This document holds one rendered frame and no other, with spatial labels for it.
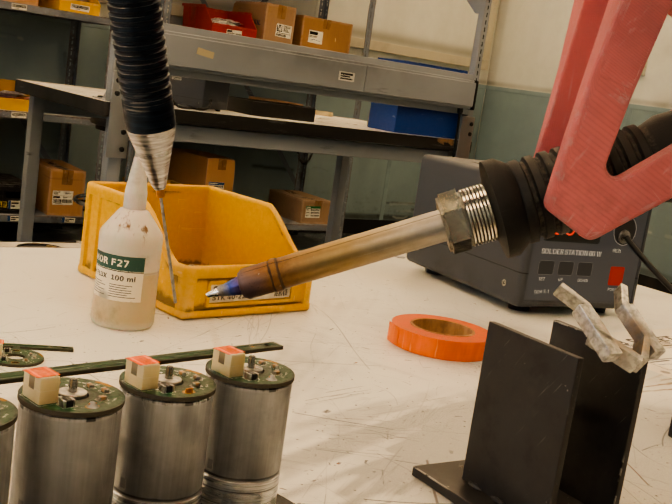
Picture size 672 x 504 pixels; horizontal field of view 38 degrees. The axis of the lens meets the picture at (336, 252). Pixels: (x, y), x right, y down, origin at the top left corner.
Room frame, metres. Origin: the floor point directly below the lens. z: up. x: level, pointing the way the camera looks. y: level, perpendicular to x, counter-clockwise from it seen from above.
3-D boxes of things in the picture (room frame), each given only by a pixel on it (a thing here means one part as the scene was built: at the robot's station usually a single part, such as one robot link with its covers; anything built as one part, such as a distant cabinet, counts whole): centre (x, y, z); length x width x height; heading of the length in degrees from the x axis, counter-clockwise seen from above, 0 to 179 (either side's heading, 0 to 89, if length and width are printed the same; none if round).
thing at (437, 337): (0.57, -0.07, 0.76); 0.06 x 0.06 x 0.01
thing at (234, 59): (3.10, 0.12, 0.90); 1.30 x 0.06 x 0.12; 128
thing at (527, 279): (0.78, -0.14, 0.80); 0.15 x 0.12 x 0.10; 29
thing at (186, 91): (3.01, 0.48, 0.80); 0.15 x 0.12 x 0.10; 58
